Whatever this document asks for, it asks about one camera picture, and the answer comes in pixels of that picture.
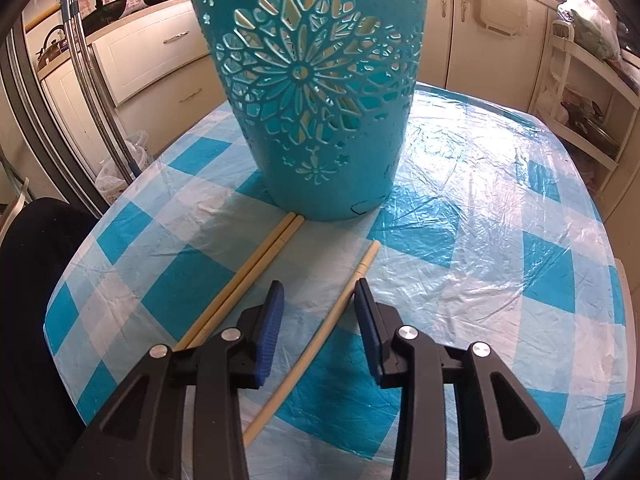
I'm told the white floral plastic bag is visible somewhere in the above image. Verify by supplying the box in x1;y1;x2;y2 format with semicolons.
94;130;151;206

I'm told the beige chopstick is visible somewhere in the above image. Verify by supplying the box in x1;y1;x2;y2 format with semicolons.
243;241;382;450
192;216;307;343

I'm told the white shelf rack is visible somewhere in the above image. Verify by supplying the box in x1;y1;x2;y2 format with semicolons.
534;17;640;196

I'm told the teal cut-out plastic basket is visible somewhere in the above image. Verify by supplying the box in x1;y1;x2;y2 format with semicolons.
180;0;435;223

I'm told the pair of wooden chopsticks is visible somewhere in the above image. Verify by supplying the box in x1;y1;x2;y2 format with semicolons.
172;211;297;352

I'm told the blue white checked tablecloth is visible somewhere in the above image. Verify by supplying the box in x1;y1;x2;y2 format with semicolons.
42;82;631;480

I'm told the white hanging bin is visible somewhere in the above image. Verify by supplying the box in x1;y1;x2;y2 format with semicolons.
467;0;530;37

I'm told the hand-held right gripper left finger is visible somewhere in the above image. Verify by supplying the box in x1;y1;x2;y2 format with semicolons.
75;280;286;480

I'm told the metal kettle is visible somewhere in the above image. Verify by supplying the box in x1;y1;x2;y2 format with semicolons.
36;24;68;73

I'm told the clear plastic bag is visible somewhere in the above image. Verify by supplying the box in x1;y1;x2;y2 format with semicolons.
556;0;623;61

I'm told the black long-handled pan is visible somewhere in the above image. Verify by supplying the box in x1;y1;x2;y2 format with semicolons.
25;0;130;36

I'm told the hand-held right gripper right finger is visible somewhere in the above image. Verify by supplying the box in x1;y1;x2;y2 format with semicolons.
353;277;586;480

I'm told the cream drawer cabinet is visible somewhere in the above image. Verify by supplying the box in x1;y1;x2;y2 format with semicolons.
39;7;228;161

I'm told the cream door cabinet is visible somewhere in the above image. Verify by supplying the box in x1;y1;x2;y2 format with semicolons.
415;0;560;111

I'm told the metal pot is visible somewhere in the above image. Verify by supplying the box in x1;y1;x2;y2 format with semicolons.
560;89;621;158

